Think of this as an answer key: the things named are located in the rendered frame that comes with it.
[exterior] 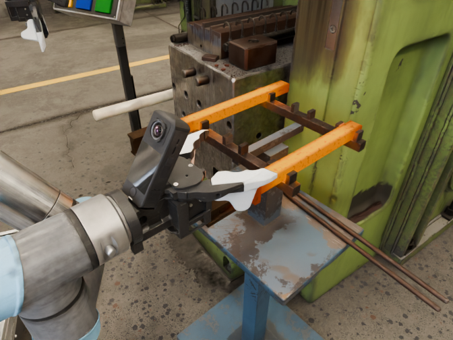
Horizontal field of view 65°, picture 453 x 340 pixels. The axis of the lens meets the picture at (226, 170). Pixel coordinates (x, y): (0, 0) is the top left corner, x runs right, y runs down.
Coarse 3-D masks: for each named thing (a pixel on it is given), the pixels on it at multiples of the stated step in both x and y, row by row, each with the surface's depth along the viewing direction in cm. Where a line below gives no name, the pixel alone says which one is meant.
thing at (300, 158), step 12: (336, 132) 71; (348, 132) 71; (312, 144) 67; (324, 144) 67; (336, 144) 69; (288, 156) 64; (300, 156) 64; (312, 156) 65; (276, 168) 61; (288, 168) 61; (300, 168) 64; (276, 180) 60; (216, 204) 53; (228, 204) 56; (216, 216) 55
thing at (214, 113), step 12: (276, 84) 90; (288, 84) 90; (240, 96) 84; (252, 96) 84; (264, 96) 86; (216, 108) 79; (228, 108) 80; (240, 108) 82; (192, 120) 75; (216, 120) 79; (132, 132) 69; (144, 132) 69; (132, 144) 69
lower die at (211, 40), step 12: (252, 12) 124; (288, 12) 120; (192, 24) 115; (240, 24) 110; (252, 24) 110; (264, 24) 111; (288, 24) 117; (192, 36) 117; (204, 36) 111; (216, 36) 106; (228, 36) 105; (240, 36) 108; (204, 48) 113; (216, 48) 108
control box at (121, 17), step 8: (120, 0) 126; (128, 0) 129; (56, 8) 140; (64, 8) 138; (72, 8) 136; (112, 8) 127; (120, 8) 127; (128, 8) 130; (80, 16) 141; (88, 16) 135; (96, 16) 131; (104, 16) 129; (112, 16) 128; (120, 16) 128; (128, 16) 131; (120, 24) 135; (128, 24) 133
